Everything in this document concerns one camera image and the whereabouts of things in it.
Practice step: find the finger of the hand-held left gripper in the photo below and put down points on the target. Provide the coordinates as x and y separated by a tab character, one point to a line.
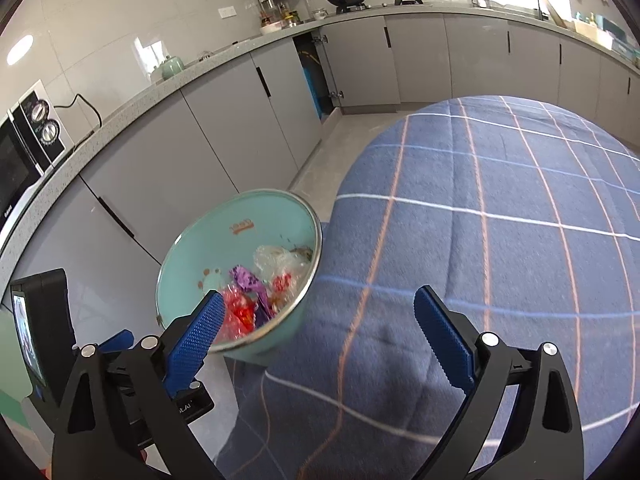
117	341

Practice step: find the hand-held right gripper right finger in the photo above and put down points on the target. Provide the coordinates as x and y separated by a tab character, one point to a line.
445	340

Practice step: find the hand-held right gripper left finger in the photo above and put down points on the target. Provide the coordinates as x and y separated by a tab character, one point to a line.
195	332

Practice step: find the purple wrapper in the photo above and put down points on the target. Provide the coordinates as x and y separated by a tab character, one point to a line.
245	280

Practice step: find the teal patterned bucket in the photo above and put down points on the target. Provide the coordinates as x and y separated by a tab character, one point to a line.
200	250

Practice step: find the clear plastic bag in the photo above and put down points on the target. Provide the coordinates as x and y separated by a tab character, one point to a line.
280	260

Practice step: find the pale green panel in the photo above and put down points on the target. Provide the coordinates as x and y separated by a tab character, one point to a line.
15	405

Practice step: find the blue plaid blanket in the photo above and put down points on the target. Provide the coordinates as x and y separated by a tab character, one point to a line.
500	260

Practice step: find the black and silver microwave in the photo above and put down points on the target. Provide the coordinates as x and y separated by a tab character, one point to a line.
20	160

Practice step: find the grey kitchen cabinet unit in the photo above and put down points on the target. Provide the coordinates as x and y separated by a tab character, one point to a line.
165	150

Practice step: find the teal teapot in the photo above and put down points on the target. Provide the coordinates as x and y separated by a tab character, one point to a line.
172	67

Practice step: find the blue box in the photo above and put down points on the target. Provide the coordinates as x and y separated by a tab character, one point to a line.
310	92

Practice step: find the gas stove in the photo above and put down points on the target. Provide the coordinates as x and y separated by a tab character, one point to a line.
407	2

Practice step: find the small steel pot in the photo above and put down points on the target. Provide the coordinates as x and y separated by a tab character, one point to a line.
320	14

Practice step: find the cutting board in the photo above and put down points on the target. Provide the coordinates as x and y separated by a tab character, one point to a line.
555	15

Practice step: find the teal storage containers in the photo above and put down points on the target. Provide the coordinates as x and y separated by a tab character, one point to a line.
610	35

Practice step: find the kitchen faucet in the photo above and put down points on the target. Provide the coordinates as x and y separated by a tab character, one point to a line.
536	2

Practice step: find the white wall socket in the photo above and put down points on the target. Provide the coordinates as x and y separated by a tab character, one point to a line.
227	11

